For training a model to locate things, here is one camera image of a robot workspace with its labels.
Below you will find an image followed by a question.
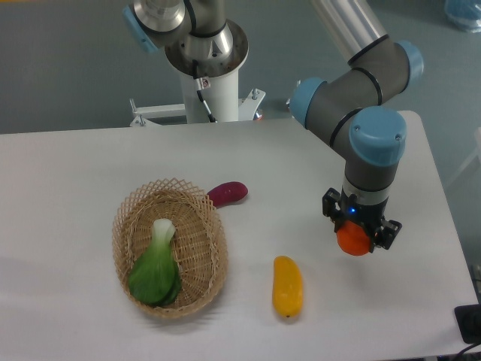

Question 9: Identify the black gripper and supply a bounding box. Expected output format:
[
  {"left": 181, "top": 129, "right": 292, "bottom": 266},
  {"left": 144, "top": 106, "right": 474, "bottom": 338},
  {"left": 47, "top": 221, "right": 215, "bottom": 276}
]
[{"left": 322, "top": 187, "right": 402, "bottom": 253}]

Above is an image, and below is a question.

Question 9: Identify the orange fruit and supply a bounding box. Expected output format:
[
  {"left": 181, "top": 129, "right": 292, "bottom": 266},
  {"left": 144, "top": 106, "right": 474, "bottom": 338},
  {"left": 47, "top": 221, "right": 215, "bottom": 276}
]
[{"left": 336, "top": 221, "right": 371, "bottom": 256}]

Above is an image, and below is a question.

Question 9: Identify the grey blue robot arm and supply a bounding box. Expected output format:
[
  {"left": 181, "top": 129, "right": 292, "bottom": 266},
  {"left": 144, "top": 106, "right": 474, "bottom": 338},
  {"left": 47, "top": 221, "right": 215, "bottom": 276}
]
[{"left": 123, "top": 1, "right": 424, "bottom": 256}]

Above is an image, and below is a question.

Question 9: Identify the woven wicker basket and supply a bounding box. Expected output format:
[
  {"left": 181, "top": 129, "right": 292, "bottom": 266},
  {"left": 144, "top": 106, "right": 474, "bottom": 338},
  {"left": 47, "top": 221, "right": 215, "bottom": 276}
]
[{"left": 112, "top": 178, "right": 228, "bottom": 319}]

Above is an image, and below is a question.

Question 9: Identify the yellow mango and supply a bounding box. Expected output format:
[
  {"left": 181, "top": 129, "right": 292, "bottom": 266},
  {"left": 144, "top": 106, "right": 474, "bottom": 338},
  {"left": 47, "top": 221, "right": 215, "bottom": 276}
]
[{"left": 272, "top": 256, "right": 304, "bottom": 318}]

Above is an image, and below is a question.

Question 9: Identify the purple sweet potato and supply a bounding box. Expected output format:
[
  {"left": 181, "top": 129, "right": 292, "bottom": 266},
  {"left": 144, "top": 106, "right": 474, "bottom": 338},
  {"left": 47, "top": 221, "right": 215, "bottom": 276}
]
[{"left": 207, "top": 181, "right": 248, "bottom": 208}]

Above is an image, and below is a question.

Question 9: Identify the black device at edge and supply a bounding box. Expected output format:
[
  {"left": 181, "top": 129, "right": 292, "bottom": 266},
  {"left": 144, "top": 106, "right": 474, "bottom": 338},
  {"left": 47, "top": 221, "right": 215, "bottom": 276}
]
[{"left": 453, "top": 264, "right": 481, "bottom": 344}]

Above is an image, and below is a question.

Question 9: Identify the green bok choy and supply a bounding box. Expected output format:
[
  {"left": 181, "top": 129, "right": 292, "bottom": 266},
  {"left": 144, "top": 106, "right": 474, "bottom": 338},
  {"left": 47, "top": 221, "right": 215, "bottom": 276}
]
[{"left": 128, "top": 219, "right": 181, "bottom": 307}]

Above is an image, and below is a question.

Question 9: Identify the blue object top right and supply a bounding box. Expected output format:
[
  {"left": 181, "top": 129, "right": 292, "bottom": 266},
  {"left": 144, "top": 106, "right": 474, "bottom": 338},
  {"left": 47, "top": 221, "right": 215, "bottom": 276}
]
[{"left": 444, "top": 0, "right": 480, "bottom": 33}]

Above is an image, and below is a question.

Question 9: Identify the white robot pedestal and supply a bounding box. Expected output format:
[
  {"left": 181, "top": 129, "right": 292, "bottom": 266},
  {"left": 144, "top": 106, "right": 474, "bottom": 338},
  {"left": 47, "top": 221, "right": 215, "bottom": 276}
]
[{"left": 129, "top": 22, "right": 267, "bottom": 127}]

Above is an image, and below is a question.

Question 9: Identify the black cable on pedestal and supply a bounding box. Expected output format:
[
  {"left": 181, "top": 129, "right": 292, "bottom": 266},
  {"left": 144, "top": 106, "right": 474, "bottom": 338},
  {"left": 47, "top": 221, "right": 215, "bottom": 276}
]
[{"left": 191, "top": 59, "right": 219, "bottom": 123}]

